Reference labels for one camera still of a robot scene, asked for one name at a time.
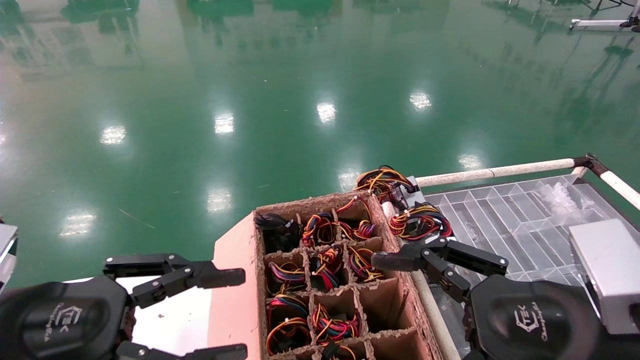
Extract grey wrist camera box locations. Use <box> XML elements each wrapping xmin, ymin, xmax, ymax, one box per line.
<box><xmin>569</xmin><ymin>218</ymin><xmax>640</xmax><ymax>335</ymax></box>
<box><xmin>0</xmin><ymin>223</ymin><xmax>19</xmax><ymax>293</ymax></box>

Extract clear plastic divider tray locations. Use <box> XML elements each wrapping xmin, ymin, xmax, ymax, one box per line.
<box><xmin>427</xmin><ymin>174</ymin><xmax>640</xmax><ymax>360</ymax></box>

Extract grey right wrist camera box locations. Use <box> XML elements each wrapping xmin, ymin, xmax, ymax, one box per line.
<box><xmin>569</xmin><ymin>218</ymin><xmax>640</xmax><ymax>335</ymax></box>

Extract white tube cart frame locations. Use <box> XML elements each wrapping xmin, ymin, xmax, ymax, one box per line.
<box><xmin>381</xmin><ymin>154</ymin><xmax>640</xmax><ymax>360</ymax></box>

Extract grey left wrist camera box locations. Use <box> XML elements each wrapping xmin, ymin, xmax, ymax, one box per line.
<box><xmin>0</xmin><ymin>223</ymin><xmax>19</xmax><ymax>293</ymax></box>

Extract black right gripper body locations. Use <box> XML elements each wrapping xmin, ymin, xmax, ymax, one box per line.
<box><xmin>462</xmin><ymin>274</ymin><xmax>603</xmax><ymax>360</ymax></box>

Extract brown divided cardboard box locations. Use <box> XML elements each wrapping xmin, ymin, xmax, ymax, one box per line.
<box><xmin>207</xmin><ymin>192</ymin><xmax>446</xmax><ymax>360</ymax></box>

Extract clear plastic bag pieces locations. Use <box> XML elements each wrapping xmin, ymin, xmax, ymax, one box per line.
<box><xmin>539</xmin><ymin>181</ymin><xmax>596</xmax><ymax>213</ymax></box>

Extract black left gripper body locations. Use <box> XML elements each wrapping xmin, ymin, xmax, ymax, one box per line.
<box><xmin>0</xmin><ymin>275</ymin><xmax>135</xmax><ymax>360</ymax></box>

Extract white stand base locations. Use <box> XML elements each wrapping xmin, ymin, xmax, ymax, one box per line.
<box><xmin>570</xmin><ymin>0</ymin><xmax>640</xmax><ymax>33</ymax></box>

